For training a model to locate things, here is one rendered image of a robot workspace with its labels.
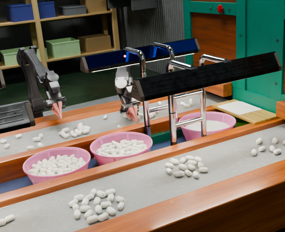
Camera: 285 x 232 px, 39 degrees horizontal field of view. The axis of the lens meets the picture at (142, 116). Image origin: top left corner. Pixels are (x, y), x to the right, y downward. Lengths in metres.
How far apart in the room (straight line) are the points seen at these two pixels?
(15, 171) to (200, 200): 0.83
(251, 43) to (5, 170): 1.27
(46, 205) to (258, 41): 1.22
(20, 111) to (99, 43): 5.67
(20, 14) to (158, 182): 5.24
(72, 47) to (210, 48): 4.53
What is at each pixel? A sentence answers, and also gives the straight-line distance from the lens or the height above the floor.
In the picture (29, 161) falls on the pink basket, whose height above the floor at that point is 0.76.
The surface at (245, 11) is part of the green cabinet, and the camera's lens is 2.06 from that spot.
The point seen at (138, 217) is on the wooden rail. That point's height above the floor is 0.77.
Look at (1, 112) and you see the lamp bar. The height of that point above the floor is 1.10.
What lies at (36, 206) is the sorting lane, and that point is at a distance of 1.43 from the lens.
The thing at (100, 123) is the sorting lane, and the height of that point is 0.74.
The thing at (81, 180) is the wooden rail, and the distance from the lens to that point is 1.50.
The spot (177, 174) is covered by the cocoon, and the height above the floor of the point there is 0.75.
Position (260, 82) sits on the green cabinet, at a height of 0.90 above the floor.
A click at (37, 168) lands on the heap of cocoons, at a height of 0.74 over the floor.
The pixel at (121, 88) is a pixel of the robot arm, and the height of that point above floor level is 0.92.
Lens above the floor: 1.44
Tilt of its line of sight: 19 degrees down
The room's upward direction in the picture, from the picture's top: 5 degrees counter-clockwise
